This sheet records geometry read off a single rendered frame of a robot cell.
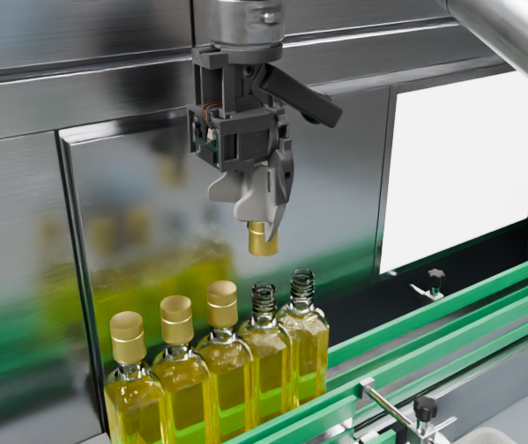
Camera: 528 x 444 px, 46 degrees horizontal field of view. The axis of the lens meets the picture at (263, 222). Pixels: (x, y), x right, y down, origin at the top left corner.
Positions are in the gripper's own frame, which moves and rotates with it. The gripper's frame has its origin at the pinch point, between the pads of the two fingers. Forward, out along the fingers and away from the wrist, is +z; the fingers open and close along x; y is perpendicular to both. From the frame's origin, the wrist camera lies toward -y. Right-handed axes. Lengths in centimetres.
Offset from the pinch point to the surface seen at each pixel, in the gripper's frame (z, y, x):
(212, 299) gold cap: 7.5, 7.2, 0.9
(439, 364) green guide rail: 30.9, -30.1, 3.5
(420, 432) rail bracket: 26.0, -13.3, 15.4
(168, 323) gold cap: 8.5, 12.8, 1.2
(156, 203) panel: 0.4, 8.0, -11.7
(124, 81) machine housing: -14.7, 10.3, -12.5
